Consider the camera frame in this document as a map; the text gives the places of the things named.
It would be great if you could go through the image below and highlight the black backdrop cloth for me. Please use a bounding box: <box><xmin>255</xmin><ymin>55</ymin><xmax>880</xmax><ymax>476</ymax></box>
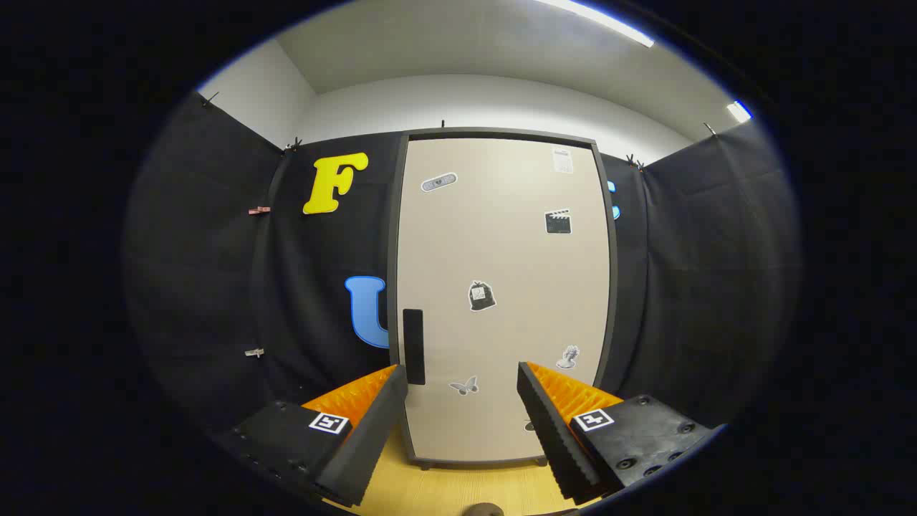
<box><xmin>125</xmin><ymin>92</ymin><xmax>800</xmax><ymax>439</ymax></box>

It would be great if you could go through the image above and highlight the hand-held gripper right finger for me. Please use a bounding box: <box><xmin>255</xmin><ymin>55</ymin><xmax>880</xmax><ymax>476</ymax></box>
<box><xmin>517</xmin><ymin>361</ymin><xmax>724</xmax><ymax>506</ymax></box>

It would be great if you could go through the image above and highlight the grey shoe cabinet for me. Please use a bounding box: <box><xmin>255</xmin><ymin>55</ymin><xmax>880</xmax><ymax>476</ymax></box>
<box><xmin>387</xmin><ymin>128</ymin><xmax>620</xmax><ymax>471</ymax></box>

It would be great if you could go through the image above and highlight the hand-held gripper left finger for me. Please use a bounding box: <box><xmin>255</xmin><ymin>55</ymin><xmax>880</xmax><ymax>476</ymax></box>
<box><xmin>215</xmin><ymin>364</ymin><xmax>409</xmax><ymax>508</ymax></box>

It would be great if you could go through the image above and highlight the black door handle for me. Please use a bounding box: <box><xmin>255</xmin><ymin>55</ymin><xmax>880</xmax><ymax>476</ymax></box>
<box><xmin>403</xmin><ymin>309</ymin><xmax>426</xmax><ymax>386</ymax></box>

